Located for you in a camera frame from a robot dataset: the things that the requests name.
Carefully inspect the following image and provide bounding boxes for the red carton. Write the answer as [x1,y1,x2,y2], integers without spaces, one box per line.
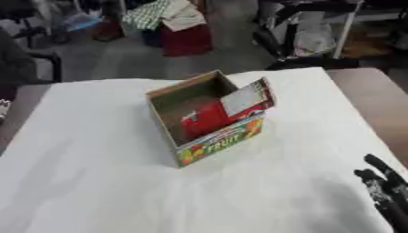
[179,101,240,140]

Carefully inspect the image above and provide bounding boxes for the pile of cloths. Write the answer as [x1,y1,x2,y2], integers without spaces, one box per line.
[119,0,216,57]

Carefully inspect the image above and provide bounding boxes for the white metal rack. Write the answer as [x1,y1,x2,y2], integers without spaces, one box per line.
[253,0,408,71]

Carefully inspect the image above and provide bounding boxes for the tan cardboard box printed front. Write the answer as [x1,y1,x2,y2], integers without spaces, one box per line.
[145,69,278,168]

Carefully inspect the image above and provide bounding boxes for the black chair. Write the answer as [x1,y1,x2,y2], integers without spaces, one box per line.
[0,28,64,86]

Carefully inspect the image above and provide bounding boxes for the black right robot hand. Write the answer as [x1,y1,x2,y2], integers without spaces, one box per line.
[352,153,408,233]

